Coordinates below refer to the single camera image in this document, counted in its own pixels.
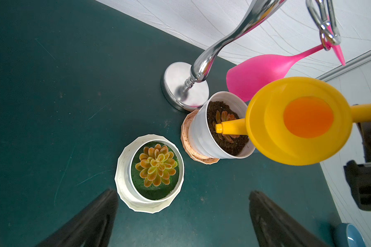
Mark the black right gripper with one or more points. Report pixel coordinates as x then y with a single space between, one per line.
358 176

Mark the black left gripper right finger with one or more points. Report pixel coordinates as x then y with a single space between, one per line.
276 228

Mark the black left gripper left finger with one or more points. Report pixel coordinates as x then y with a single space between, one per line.
92 227

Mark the yellow watering can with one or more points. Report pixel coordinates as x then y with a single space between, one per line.
298 121

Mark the white pot yellow-orange succulent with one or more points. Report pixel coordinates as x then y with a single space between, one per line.
155 171

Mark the white ribbed pot red succulent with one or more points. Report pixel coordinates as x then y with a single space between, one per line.
200 137

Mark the blue ceramic bowl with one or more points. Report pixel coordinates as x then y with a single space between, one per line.
347 235

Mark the terracotta speckled saucer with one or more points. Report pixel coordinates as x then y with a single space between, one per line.
186 142

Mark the chrome glass holder stand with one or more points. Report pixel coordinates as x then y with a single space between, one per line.
185 86

